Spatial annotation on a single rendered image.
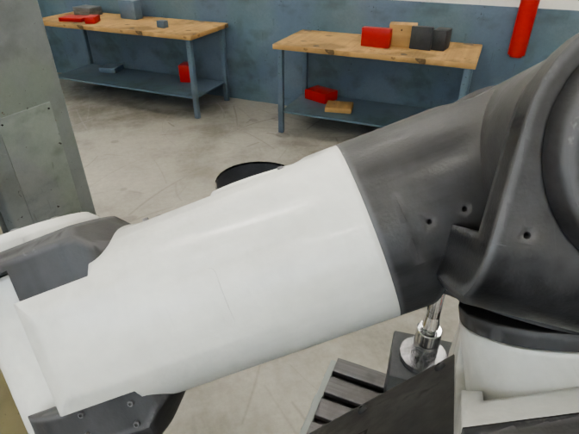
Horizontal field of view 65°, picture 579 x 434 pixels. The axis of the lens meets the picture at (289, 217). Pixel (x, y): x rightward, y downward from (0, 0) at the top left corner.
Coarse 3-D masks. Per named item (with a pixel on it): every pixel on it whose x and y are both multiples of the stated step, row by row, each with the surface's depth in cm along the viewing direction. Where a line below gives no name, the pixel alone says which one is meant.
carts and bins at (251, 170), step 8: (232, 168) 267; (240, 168) 270; (248, 168) 272; (256, 168) 273; (264, 168) 273; (272, 168) 272; (224, 176) 263; (232, 176) 268; (240, 176) 272; (248, 176) 275; (216, 184) 251; (224, 184) 265
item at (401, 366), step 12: (396, 336) 94; (408, 336) 94; (396, 348) 91; (408, 348) 90; (444, 348) 91; (396, 360) 89; (408, 360) 87; (396, 372) 86; (408, 372) 86; (384, 384) 102; (396, 384) 86
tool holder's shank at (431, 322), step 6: (444, 294) 79; (432, 306) 80; (438, 306) 80; (426, 312) 82; (432, 312) 81; (438, 312) 81; (426, 318) 83; (432, 318) 82; (438, 318) 82; (426, 324) 83; (432, 324) 82; (438, 324) 82; (426, 330) 84; (432, 330) 83
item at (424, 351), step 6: (414, 336) 86; (414, 342) 86; (420, 342) 84; (426, 342) 84; (432, 342) 83; (438, 342) 84; (414, 348) 87; (420, 348) 85; (426, 348) 84; (432, 348) 84; (438, 348) 85; (414, 354) 87; (420, 354) 86; (426, 354) 85; (432, 354) 85; (420, 360) 86; (426, 360) 86; (432, 360) 86
